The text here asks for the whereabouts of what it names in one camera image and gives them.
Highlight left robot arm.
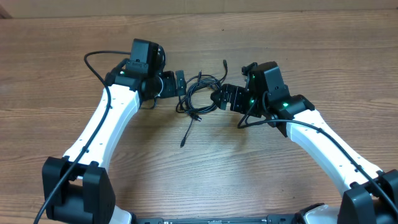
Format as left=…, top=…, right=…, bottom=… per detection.
left=34, top=39, right=178, bottom=223

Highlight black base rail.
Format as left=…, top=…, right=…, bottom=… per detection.
left=133, top=202, right=326, bottom=224

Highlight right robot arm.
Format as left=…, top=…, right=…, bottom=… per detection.
left=211, top=62, right=397, bottom=223

